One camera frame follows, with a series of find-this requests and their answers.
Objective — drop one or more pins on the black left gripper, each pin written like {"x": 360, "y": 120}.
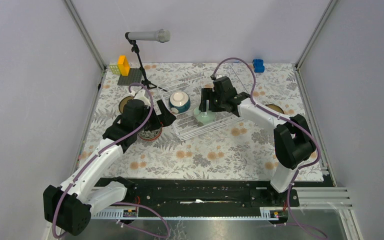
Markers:
{"x": 165, "y": 118}

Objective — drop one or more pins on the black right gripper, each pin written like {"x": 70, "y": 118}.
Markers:
{"x": 208, "y": 94}

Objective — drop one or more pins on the mint green bowl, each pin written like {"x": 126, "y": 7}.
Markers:
{"x": 203, "y": 117}

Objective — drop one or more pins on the red patterned bowl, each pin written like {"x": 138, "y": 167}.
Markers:
{"x": 149, "y": 134}

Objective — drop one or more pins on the blue white patterned bowl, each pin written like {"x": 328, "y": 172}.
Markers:
{"x": 149, "y": 135}

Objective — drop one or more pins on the dark teal floral bowl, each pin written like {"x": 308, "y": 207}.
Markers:
{"x": 123, "y": 102}

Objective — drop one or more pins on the black gold-rimmed bowl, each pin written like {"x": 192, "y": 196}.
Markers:
{"x": 275, "y": 108}

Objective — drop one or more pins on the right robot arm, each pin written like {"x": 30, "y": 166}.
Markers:
{"x": 293, "y": 142}

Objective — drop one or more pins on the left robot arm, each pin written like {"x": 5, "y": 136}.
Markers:
{"x": 71, "y": 205}

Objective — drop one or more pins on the teal and cream bowl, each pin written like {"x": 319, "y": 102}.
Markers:
{"x": 179, "y": 102}

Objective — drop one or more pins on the black microphone tripod stand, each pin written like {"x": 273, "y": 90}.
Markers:
{"x": 135, "y": 49}

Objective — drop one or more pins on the floral tablecloth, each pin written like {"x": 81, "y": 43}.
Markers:
{"x": 238, "y": 151}

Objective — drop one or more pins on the grey toy baseplate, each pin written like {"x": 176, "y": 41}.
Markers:
{"x": 134, "y": 76}

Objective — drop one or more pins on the blue toy brick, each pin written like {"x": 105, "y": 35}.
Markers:
{"x": 258, "y": 65}

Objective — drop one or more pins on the yellow toy brick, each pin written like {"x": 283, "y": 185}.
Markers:
{"x": 123, "y": 65}

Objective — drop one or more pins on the grey microphone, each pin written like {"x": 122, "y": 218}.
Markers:
{"x": 161, "y": 36}

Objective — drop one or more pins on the light green toy brick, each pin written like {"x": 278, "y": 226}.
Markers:
{"x": 114, "y": 68}

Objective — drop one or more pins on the white wire dish rack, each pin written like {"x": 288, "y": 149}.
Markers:
{"x": 186, "y": 125}

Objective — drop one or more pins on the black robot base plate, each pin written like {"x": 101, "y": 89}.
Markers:
{"x": 207, "y": 198}

